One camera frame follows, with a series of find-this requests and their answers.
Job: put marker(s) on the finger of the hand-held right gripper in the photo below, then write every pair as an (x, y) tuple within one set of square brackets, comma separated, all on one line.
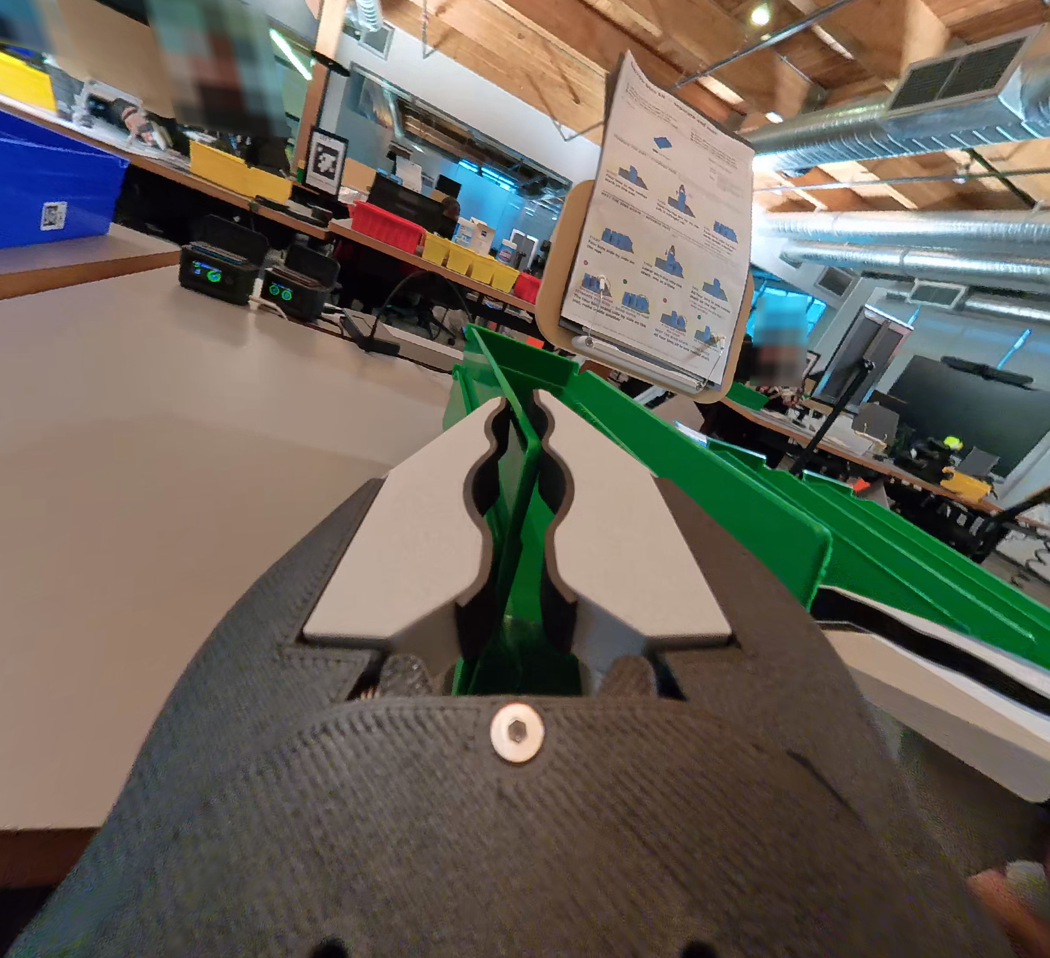
[(984, 672), (984, 633)]

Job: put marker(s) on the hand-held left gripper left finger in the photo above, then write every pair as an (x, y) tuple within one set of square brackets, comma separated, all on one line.
[(402, 556)]

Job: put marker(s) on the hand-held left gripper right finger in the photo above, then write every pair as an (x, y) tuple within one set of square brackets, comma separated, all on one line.
[(640, 556)]

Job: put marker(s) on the grey desk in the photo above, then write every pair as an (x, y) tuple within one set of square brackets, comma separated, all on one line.
[(74, 260), (164, 523)]

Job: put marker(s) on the wide green plastic bin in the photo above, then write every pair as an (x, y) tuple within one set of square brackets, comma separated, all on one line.
[(746, 397)]

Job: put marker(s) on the large black monitor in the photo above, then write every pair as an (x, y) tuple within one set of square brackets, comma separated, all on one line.
[(960, 408)]

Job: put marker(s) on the black power adapter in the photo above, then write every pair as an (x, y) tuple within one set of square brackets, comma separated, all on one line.
[(369, 330)]

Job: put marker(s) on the black battery charging case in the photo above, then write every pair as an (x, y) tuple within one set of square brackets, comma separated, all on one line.
[(295, 293), (217, 273)]

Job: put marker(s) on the red plastic bin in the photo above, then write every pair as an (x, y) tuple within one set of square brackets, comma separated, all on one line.
[(527, 287), (385, 223)]

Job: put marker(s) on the small yellow plastic bin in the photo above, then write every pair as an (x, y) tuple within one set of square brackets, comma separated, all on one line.
[(436, 250), (460, 260), (506, 278), (483, 269)]

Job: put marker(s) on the white wipes canister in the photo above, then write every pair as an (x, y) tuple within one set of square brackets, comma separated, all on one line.
[(507, 254)]

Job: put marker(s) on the instruction sheet with blue figures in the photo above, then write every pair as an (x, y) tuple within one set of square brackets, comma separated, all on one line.
[(673, 195)]

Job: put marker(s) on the black white marker sign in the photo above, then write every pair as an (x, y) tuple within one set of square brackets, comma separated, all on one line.
[(328, 162)]

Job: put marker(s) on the interior glass window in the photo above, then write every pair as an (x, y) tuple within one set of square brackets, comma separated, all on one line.
[(459, 154)]

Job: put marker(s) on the wide yellow plastic bin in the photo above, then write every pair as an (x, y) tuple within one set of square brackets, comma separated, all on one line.
[(24, 84), (238, 166)]

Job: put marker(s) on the black floor lamp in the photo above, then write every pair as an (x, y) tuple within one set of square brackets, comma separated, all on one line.
[(330, 62)]

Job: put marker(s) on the blue plastic bin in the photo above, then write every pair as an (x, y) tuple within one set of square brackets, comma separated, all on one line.
[(57, 186)]

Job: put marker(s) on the silver duct with vent grille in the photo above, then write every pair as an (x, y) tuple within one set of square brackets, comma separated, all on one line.
[(902, 121)]

